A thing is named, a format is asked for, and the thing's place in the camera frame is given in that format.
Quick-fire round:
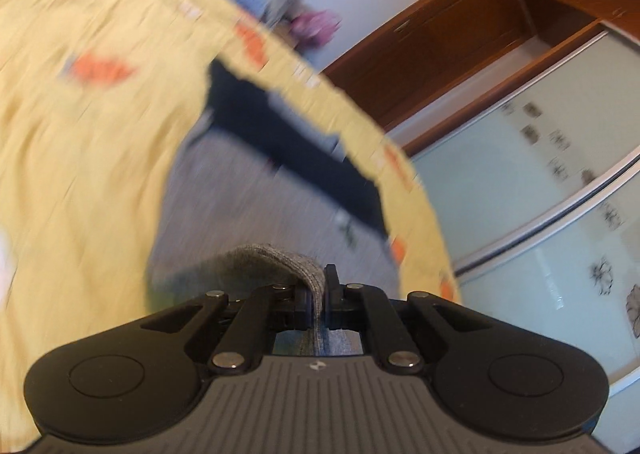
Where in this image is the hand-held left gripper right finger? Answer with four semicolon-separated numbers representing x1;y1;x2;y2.
322;264;496;375

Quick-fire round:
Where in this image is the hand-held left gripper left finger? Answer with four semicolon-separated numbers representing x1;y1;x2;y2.
140;283;316;375

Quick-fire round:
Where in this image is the grey sweater with navy sleeves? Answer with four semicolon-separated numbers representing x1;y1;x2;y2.
145;58;401;361

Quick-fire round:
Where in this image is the glass wardrobe sliding door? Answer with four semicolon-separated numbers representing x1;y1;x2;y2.
387;0;640;435

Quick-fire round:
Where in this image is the yellow printed bedspread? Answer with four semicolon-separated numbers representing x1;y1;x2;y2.
0;0;462;451

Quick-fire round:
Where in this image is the pink plastic bag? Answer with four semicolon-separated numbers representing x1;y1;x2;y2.
290;8;344;47

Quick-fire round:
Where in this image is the brown wooden door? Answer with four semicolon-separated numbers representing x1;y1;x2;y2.
320;0;537;135

